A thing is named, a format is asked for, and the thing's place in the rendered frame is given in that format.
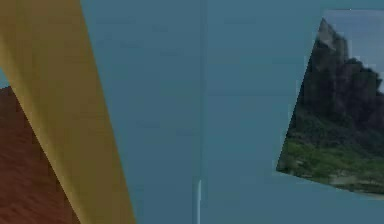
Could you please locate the mountain landscape wall picture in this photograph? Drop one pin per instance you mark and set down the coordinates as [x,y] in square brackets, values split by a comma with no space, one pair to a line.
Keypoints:
[340,116]

